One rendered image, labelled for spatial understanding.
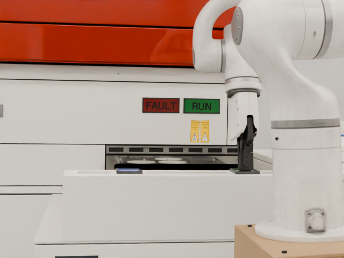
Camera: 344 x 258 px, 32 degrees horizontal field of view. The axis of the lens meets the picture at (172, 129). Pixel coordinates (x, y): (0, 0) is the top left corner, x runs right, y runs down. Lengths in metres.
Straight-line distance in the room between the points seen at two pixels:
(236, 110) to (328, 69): 2.34
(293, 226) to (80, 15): 1.05
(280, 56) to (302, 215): 0.27
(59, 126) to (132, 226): 0.68
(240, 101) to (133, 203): 0.32
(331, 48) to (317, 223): 0.30
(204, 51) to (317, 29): 0.38
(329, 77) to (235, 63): 2.31
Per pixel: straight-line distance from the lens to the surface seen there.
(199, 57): 1.37
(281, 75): 1.03
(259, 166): 1.81
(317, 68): 3.63
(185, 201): 1.31
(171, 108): 1.91
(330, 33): 1.06
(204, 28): 1.36
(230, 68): 1.37
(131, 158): 1.90
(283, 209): 1.07
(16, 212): 1.94
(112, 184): 1.29
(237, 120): 1.33
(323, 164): 1.05
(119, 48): 1.86
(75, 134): 1.90
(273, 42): 1.02
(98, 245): 1.31
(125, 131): 1.90
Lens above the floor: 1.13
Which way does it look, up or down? 3 degrees down
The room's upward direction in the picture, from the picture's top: 1 degrees clockwise
